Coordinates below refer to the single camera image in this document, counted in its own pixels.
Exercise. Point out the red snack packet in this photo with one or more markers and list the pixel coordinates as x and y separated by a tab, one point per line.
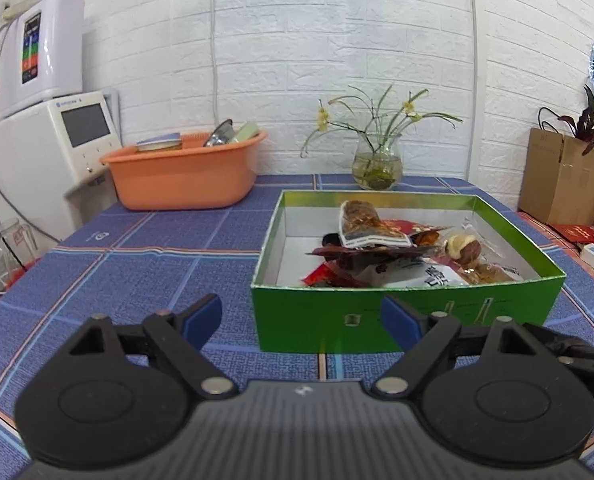
327	277

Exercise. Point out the clear nut packet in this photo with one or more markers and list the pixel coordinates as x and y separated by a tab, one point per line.
364	222

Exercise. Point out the white snack packet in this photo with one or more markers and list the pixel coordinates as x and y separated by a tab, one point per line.
422	275

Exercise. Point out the white wall conduit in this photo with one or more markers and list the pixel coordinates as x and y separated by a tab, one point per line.
473	70
215	45

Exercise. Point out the blue plaid tablecloth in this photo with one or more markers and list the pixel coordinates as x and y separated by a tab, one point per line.
152	275

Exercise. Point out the white appliance with screen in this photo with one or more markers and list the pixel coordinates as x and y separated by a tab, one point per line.
27	170

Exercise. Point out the jar with blue lid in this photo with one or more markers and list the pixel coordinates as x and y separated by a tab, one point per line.
159	142

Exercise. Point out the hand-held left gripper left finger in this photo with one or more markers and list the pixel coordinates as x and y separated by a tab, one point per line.
202	320

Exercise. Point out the brown snack packet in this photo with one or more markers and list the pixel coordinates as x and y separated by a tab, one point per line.
492	272

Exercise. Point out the glass vase with orchid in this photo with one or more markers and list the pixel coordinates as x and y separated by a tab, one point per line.
377	167

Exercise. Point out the dark snack packet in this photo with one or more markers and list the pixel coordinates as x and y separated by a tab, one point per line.
362	256

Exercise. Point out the pale green carton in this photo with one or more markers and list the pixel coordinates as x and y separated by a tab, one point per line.
244	132

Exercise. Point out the green cardboard box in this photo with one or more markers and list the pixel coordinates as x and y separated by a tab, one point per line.
302	315

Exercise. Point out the purple leaf plant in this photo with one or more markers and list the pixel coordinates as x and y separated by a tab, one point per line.
589	127

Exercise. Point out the white water purifier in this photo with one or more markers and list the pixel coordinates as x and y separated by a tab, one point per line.
59	50

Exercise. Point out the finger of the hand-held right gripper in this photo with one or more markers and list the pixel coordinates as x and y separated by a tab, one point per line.
567	346

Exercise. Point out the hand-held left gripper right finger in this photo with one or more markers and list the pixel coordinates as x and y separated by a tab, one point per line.
401	322

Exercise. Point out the walnut date snack packet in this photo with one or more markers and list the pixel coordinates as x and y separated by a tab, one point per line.
464	251

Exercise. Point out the brown cardboard box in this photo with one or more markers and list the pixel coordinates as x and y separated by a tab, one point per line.
552	185

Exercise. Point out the orange plastic basin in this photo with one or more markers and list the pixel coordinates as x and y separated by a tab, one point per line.
177	182

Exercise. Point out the red envelope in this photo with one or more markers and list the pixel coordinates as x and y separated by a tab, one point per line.
579	232

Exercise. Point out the red bucket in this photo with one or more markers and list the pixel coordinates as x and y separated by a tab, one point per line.
19	276

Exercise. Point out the orange plaid cloth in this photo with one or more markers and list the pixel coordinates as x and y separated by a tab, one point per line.
542	232

